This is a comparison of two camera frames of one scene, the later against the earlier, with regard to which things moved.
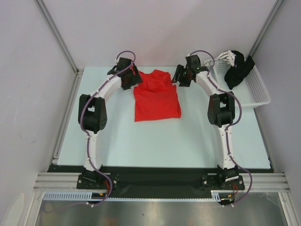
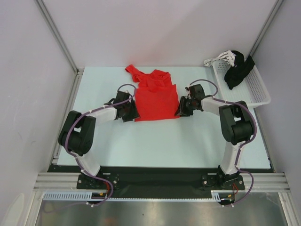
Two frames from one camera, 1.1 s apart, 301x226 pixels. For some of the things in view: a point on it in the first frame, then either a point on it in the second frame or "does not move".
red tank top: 155,97 does not move
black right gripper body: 184,77 to 187,106
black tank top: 234,76 does not move
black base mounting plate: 201,181 does not move
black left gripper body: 132,80 to 130,112
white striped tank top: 228,55 does not move
